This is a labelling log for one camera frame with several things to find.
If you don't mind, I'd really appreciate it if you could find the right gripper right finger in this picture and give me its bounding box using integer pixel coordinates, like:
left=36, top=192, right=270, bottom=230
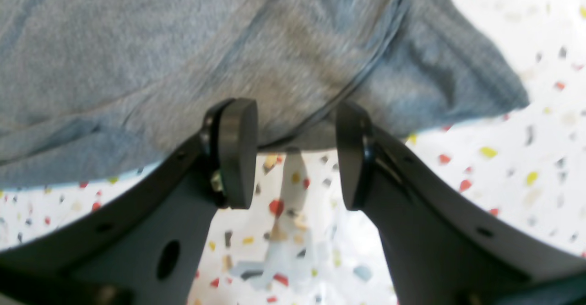
left=336, top=101, right=586, bottom=305

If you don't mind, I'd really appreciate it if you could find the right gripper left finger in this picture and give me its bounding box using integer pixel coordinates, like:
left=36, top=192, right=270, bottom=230
left=0, top=98, right=258, bottom=305

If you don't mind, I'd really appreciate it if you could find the grey t-shirt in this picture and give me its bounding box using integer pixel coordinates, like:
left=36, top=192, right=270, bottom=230
left=0, top=0, right=529, bottom=187

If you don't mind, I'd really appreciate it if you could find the terrazzo pattern tablecloth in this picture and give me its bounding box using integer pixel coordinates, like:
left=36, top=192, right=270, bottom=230
left=0, top=0, right=586, bottom=305

